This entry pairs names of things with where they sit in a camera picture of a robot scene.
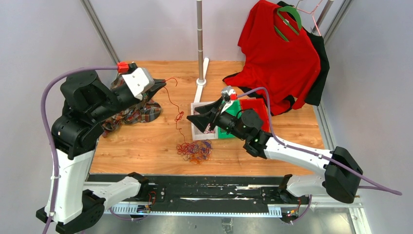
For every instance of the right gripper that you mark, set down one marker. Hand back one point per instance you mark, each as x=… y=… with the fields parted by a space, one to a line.
x=209 y=113

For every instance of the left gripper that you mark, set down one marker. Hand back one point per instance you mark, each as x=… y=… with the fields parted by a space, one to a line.
x=153 y=89

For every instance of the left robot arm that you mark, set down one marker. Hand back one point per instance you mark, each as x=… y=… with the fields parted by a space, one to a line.
x=73 y=140

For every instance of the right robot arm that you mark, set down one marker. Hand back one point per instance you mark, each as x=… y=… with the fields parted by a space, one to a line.
x=335 y=173

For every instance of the plaid shirt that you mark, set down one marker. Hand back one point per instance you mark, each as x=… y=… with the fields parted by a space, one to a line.
x=146 y=113

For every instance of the green plastic bin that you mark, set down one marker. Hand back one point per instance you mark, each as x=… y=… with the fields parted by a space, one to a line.
x=232 y=110

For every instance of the clothes rack pole with base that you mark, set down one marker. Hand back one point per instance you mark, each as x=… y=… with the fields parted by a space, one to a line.
x=202 y=61

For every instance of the red plastic bin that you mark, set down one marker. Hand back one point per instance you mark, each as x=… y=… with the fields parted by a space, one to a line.
x=259 y=107

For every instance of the red t-shirt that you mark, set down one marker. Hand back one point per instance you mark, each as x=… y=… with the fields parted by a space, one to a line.
x=277 y=61

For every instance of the black t-shirt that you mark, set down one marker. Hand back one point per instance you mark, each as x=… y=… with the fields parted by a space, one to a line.
x=319 y=64

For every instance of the green hanger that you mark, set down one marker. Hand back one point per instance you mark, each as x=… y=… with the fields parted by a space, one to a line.
x=290 y=22

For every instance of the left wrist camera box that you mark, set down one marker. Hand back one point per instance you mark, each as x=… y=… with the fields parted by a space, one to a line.
x=139 y=81

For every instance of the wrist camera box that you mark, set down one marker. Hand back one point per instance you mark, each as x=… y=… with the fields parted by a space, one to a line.
x=139 y=81
x=229 y=96

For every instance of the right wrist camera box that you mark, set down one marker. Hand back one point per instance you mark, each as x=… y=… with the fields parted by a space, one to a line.
x=229 y=96

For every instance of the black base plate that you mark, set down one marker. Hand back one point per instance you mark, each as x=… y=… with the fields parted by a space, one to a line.
x=219 y=194

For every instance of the aluminium frame rail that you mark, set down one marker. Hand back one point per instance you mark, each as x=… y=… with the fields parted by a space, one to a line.
x=88 y=7

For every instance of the pink wire hanger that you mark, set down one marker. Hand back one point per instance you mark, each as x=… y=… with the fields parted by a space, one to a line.
x=310 y=8

